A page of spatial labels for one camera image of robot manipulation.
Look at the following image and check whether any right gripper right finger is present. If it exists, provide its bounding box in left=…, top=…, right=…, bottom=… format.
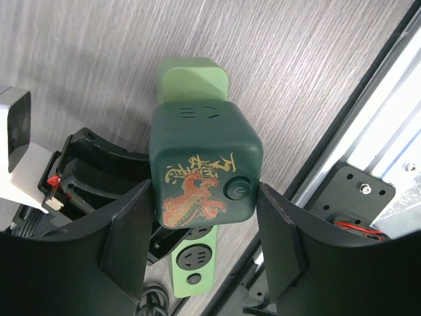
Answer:
left=257, top=184, right=420, bottom=315

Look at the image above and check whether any green patterned cube adapter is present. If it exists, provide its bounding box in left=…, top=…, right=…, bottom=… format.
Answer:
left=149, top=101, right=264, bottom=229

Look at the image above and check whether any aluminium frame rail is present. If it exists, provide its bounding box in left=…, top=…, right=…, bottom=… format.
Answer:
left=285, top=0, right=421, bottom=231

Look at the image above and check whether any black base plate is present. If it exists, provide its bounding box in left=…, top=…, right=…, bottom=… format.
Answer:
left=305, top=162, right=396, bottom=242

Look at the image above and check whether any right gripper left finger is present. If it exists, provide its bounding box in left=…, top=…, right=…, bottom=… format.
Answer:
left=1, top=180, right=154, bottom=315

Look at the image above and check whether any green power strip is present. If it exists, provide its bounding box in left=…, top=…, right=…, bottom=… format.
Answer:
left=157, top=57, right=229, bottom=298

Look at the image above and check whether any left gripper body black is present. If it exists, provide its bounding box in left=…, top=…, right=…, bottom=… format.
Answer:
left=37, top=126, right=185, bottom=267

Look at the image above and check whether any black coiled power cable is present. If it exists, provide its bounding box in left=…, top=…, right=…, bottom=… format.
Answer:
left=134, top=284, right=178, bottom=316

